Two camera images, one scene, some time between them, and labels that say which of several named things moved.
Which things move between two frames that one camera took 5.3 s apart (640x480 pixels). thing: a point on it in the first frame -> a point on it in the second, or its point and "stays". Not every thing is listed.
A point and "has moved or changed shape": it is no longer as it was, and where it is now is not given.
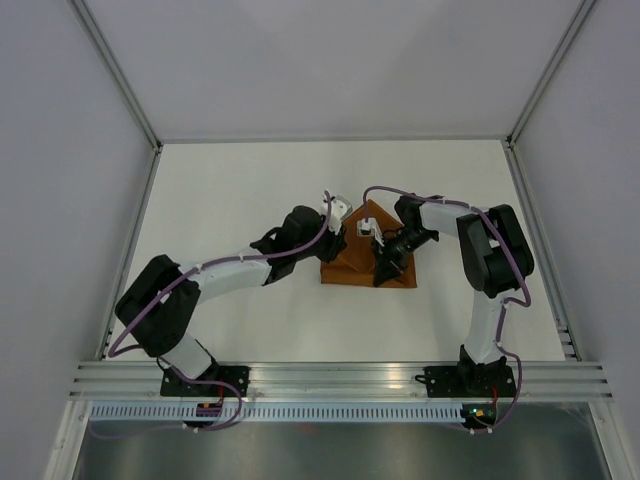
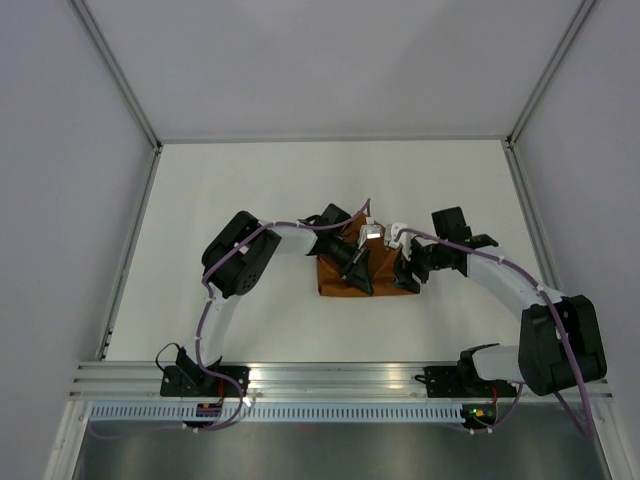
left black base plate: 172,384 stays
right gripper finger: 389,264 -> 409,285
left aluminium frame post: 92,32 stays
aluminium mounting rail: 333,380 stays
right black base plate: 468,381 stays
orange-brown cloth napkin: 384,222 has moved or changed shape
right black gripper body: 406,240 -> 425,258
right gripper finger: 380,253 -> 401,267
